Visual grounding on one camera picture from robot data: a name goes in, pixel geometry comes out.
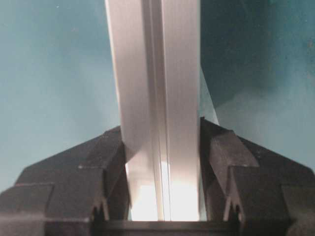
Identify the teal table cloth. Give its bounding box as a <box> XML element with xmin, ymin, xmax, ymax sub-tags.
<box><xmin>0</xmin><ymin>0</ymin><xmax>315</xmax><ymax>190</ymax></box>

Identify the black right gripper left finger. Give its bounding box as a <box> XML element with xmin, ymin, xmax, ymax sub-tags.
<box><xmin>0</xmin><ymin>127</ymin><xmax>129</xmax><ymax>236</ymax></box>

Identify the light blue tape strip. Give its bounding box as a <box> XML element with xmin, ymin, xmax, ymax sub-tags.
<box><xmin>199</xmin><ymin>68</ymin><xmax>219</xmax><ymax>125</ymax></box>

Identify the silver aluminium extrusion rail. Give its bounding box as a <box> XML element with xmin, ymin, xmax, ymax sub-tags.
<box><xmin>105</xmin><ymin>0</ymin><xmax>200</xmax><ymax>221</ymax></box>

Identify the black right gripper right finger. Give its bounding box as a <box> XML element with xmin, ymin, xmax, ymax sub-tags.
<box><xmin>200</xmin><ymin>118</ymin><xmax>315</xmax><ymax>236</ymax></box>

